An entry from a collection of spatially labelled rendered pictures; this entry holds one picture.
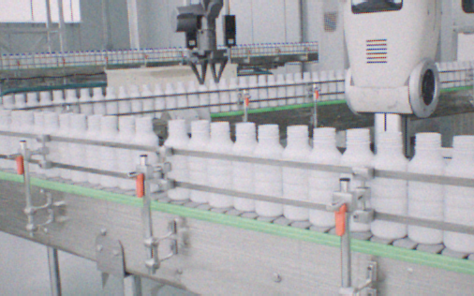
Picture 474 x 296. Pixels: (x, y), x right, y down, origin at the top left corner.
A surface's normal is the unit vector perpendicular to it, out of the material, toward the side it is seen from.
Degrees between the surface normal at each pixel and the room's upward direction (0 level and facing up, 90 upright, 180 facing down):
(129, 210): 90
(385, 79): 90
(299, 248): 90
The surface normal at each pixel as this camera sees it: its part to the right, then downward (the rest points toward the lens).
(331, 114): 0.55, 0.11
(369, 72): -0.65, 0.15
